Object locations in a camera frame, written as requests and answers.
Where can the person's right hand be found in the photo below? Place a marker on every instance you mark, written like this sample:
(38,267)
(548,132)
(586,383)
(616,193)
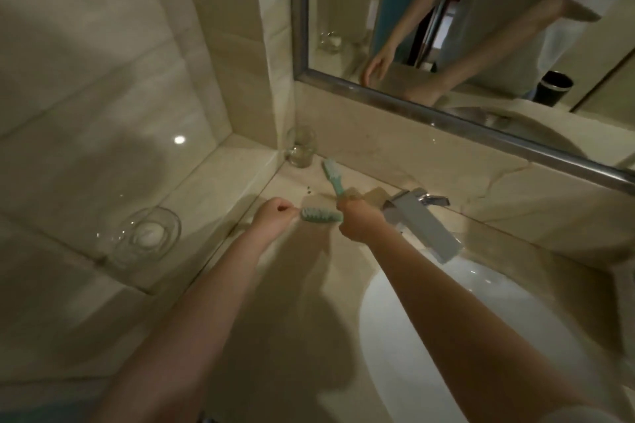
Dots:
(364,222)

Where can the person's left hand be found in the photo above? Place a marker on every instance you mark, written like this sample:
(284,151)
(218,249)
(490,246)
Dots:
(270,222)

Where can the person's left fingers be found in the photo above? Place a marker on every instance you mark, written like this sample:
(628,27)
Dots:
(286,212)

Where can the person's right fingers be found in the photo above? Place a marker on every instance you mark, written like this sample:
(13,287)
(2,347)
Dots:
(349,217)

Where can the green toothbrush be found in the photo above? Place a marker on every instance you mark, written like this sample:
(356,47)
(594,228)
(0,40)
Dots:
(313,214)
(331,174)

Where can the person's right forearm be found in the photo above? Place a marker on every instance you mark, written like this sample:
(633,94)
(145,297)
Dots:
(461,328)

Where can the person's left forearm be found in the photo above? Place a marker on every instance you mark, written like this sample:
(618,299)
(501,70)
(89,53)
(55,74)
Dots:
(198,328)

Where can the clear drinking glass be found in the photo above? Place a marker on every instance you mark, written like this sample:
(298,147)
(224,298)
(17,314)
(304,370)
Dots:
(300,149)

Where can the chrome sink faucet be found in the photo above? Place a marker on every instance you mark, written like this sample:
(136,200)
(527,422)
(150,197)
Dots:
(426,229)

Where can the white sink basin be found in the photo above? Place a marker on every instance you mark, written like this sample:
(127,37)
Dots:
(397,338)

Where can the white soap bar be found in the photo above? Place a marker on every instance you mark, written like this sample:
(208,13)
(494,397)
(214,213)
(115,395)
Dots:
(150,235)

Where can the clear glass soap dish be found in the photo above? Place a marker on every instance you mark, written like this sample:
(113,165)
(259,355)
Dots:
(124,242)

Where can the silver framed wall mirror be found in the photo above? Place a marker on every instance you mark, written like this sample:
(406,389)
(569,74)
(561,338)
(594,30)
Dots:
(347,1)

